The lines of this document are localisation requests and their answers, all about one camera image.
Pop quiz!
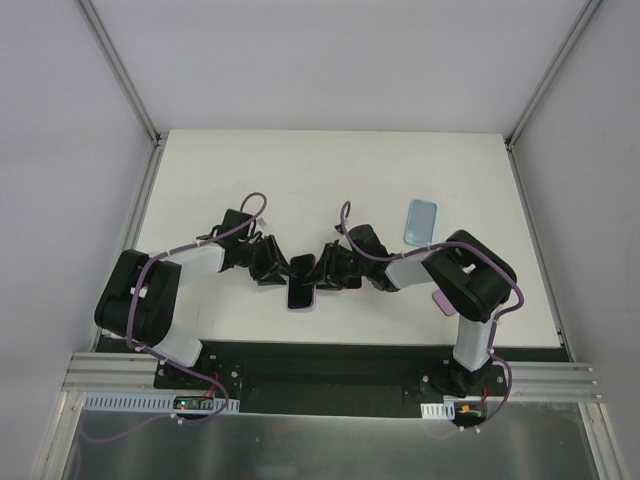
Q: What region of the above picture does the black phone pink edge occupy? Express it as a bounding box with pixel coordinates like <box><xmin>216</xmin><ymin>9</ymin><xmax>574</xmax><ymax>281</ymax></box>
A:
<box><xmin>286</xmin><ymin>253</ymin><xmax>316</xmax><ymax>310</ymax></box>

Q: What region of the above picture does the lavender phone case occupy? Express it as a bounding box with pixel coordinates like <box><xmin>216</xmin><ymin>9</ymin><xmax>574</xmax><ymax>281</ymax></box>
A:
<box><xmin>285</xmin><ymin>253</ymin><xmax>319</xmax><ymax>313</ymax></box>

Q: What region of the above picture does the light blue phone case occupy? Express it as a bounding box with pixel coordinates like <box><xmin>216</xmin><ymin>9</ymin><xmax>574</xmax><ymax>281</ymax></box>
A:
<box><xmin>403</xmin><ymin>199</ymin><xmax>438</xmax><ymax>247</ymax></box>

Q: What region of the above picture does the purple phone face down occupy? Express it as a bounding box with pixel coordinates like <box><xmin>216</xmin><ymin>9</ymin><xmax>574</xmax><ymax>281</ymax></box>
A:
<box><xmin>432</xmin><ymin>290</ymin><xmax>457</xmax><ymax>317</ymax></box>

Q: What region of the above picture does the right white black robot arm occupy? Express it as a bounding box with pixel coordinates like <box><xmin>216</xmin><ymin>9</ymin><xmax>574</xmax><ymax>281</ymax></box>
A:
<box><xmin>295</xmin><ymin>224</ymin><xmax>524</xmax><ymax>398</ymax></box>

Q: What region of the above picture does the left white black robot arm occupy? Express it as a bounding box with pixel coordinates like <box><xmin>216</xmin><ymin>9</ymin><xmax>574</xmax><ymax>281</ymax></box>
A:
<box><xmin>94</xmin><ymin>209</ymin><xmax>292</xmax><ymax>379</ymax></box>

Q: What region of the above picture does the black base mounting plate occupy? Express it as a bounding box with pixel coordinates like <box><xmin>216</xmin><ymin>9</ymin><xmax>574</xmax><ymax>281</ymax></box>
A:
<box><xmin>153</xmin><ymin>341</ymin><xmax>506</xmax><ymax>418</ymax></box>

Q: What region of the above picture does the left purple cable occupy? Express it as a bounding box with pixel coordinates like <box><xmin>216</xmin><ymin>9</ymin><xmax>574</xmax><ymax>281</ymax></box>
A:
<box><xmin>79</xmin><ymin>192</ymin><xmax>269</xmax><ymax>444</ymax></box>

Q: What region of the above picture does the left aluminium frame post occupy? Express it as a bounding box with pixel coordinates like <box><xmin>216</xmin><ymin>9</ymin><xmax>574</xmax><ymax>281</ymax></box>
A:
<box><xmin>74</xmin><ymin>0</ymin><xmax>169</xmax><ymax>146</ymax></box>

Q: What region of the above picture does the aluminium frame post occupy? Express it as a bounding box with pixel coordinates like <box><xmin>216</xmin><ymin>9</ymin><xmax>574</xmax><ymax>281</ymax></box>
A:
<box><xmin>74</xmin><ymin>0</ymin><xmax>169</xmax><ymax>146</ymax></box>
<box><xmin>504</xmin><ymin>0</ymin><xmax>604</xmax><ymax>149</ymax></box>

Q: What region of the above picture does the right white cable duct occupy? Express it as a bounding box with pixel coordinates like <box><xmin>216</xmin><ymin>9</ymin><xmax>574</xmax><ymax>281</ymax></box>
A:
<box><xmin>420</xmin><ymin>401</ymin><xmax>455</xmax><ymax>421</ymax></box>

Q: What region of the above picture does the white cable duct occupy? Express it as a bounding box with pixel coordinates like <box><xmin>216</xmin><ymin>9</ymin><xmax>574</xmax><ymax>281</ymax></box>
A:
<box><xmin>84</xmin><ymin>392</ymin><xmax>240</xmax><ymax>415</ymax></box>
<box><xmin>420</xmin><ymin>401</ymin><xmax>455</xmax><ymax>421</ymax></box>

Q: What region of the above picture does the aluminium front rail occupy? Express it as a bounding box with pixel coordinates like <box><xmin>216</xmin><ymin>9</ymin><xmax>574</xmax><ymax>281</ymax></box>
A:
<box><xmin>62</xmin><ymin>352</ymin><xmax>604</xmax><ymax>403</ymax></box>

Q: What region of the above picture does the left white cable duct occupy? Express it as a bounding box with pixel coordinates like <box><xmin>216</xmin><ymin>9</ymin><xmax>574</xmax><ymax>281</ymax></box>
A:
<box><xmin>84</xmin><ymin>392</ymin><xmax>240</xmax><ymax>415</ymax></box>

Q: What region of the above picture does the right aluminium frame post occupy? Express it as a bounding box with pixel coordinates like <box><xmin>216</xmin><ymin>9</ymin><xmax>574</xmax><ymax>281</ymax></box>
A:
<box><xmin>504</xmin><ymin>0</ymin><xmax>604</xmax><ymax>149</ymax></box>

